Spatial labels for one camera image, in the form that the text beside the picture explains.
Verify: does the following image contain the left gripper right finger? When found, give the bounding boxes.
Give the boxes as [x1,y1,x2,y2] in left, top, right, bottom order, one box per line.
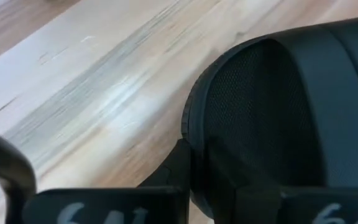
[213,183,358,224]

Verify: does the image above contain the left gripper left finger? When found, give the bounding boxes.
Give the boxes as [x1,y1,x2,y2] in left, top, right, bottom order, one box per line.
[22,138,192,224]

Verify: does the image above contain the black slide sandal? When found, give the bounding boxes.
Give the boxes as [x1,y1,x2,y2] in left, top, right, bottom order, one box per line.
[181,14,358,220]

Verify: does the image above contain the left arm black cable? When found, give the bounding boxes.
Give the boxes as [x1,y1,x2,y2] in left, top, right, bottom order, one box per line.
[0,126,37,224]

